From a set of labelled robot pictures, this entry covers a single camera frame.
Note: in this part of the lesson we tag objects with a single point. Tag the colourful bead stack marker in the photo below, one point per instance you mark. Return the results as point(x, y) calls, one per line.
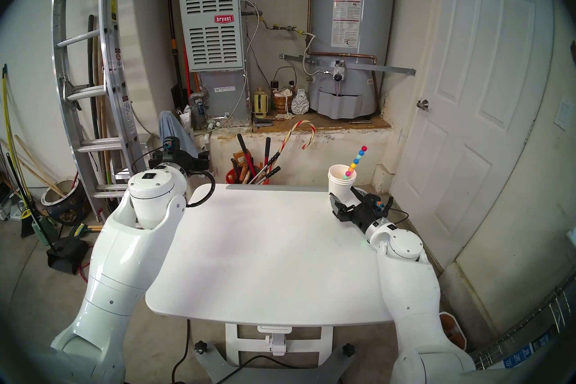
point(355, 161)

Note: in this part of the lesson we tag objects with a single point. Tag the striped candy cane decoration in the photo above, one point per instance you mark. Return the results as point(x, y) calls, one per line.
point(292, 135)

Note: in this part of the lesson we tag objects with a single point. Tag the white cup with green logo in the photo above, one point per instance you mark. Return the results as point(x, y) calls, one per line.
point(344, 194)

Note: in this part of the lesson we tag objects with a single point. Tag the black dustpan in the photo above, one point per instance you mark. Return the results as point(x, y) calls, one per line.
point(67, 255)

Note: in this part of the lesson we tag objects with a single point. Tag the flexible metal conduit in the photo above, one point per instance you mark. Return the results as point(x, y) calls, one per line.
point(257, 32)

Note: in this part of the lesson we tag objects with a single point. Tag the green watering can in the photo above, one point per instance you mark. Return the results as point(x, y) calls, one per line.
point(41, 234)

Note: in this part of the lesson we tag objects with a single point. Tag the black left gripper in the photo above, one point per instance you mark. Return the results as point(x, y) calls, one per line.
point(198, 162)

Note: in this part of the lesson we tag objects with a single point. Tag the grey drain pipe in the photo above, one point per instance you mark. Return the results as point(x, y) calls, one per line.
point(198, 97)

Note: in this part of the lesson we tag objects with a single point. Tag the white planter with brown pots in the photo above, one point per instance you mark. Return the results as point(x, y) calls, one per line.
point(456, 333)

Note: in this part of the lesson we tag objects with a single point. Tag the wooden pole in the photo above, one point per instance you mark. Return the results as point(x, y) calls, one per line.
point(38, 165)

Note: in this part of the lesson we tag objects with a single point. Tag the blue white carton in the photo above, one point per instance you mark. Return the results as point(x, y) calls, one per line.
point(526, 347)

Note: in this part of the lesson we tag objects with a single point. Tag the black pole with orange band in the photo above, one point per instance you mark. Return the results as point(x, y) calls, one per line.
point(173, 45)

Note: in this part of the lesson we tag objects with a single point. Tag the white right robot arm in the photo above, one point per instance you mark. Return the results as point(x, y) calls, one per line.
point(405, 288)

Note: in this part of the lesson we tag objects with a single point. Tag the black table knob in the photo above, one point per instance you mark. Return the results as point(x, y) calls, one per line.
point(200, 347)
point(348, 349)

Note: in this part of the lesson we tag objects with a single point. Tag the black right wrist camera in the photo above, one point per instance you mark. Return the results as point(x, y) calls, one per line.
point(377, 204)

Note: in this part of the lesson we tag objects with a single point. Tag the white paper cup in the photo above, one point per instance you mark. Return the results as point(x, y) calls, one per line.
point(337, 174)
point(342, 184)

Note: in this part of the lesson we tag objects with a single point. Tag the grey water heater tank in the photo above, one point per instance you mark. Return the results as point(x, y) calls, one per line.
point(378, 5)

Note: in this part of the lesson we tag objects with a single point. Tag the white table frame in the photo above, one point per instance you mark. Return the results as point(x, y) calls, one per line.
point(238, 345)

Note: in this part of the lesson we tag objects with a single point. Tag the blue cloth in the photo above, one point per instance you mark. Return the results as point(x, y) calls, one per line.
point(171, 131)

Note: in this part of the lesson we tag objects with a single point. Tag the grey Bryant furnace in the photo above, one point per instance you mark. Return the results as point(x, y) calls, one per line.
point(211, 41)

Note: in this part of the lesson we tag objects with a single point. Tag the long black pole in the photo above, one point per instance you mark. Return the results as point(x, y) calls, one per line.
point(92, 54)

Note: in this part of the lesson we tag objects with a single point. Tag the wooden platform board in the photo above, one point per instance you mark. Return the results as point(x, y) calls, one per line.
point(342, 124)

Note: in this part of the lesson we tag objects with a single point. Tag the green yellow hand brush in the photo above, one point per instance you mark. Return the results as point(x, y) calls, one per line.
point(77, 230)

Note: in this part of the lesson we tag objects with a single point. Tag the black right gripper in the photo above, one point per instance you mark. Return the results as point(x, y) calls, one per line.
point(362, 216)

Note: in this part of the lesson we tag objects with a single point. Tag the yellow jug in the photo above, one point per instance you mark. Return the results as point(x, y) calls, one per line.
point(260, 104)

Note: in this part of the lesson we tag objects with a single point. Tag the dark blue ceramic pot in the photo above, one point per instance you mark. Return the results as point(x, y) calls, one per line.
point(67, 212)

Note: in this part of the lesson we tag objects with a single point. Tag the aluminium extension ladder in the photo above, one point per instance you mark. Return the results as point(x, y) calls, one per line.
point(87, 91)

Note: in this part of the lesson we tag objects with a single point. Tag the crumpled aluminium foil bundle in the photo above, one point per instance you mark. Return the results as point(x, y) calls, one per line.
point(300, 103)

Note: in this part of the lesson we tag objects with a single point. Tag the white light switch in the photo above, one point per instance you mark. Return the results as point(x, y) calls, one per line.
point(562, 114)

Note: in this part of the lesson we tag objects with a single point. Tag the gas pipe with yellow valve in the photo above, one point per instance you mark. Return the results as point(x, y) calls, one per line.
point(280, 27)

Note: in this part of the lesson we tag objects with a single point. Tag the white panel door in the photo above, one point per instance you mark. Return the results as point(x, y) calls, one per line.
point(463, 117)

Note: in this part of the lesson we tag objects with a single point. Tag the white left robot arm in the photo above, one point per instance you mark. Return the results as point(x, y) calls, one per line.
point(135, 252)

